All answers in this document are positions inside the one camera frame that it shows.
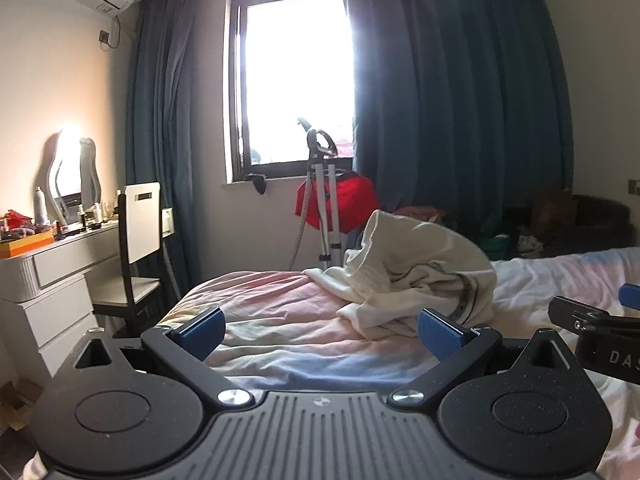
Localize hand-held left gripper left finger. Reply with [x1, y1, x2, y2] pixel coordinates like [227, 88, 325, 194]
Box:
[74, 305, 254, 409]

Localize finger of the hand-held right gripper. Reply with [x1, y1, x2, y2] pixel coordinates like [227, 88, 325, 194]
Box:
[618, 283, 640, 311]
[548, 296, 618, 333]

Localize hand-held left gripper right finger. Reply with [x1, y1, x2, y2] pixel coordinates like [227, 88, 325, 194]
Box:
[387, 307, 576, 409]

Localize white pants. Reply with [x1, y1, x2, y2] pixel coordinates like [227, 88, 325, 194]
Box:
[302, 208, 498, 343]

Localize pile of colourful clothes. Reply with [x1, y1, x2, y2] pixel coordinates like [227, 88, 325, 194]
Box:
[392, 205, 451, 228]

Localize patterned cloth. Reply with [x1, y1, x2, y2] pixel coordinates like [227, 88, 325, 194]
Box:
[516, 234, 545, 258]

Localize dark armchair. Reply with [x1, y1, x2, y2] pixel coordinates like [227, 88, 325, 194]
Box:
[500, 192, 633, 261]

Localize bed with pastel sheet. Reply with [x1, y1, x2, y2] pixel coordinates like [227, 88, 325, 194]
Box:
[22, 246, 640, 480]

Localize green bag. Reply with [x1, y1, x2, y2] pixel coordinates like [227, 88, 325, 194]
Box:
[479, 234, 512, 261]

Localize brown bag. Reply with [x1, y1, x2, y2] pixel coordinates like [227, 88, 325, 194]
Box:
[530, 187, 576, 241]

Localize white and black chair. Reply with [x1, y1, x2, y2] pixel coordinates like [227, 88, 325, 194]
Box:
[90, 181, 183, 338]

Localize white vanity dresser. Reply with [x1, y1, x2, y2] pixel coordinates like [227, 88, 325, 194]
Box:
[0, 220, 123, 391]

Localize red bag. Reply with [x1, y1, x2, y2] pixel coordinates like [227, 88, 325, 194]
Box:
[294, 171, 378, 233]

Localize row of cosmetic bottles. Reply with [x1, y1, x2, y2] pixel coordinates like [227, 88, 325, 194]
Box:
[50, 189, 124, 236]

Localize garment steamer stand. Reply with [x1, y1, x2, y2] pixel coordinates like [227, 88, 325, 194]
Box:
[287, 116, 351, 271]

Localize cardboard box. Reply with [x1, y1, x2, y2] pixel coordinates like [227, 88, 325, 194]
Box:
[0, 379, 47, 432]

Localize orange box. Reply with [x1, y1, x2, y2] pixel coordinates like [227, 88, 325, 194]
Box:
[0, 232, 56, 260]

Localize wavy vanity mirror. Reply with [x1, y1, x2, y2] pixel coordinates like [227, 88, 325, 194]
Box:
[46, 127, 102, 221]

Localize narrow blue curtain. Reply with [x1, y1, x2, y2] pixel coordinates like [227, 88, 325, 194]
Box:
[125, 0, 231, 306]

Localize wide blue curtain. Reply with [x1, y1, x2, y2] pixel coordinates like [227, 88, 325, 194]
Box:
[339, 0, 576, 261]

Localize window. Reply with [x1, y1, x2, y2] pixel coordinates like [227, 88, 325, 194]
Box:
[226, 0, 357, 184]

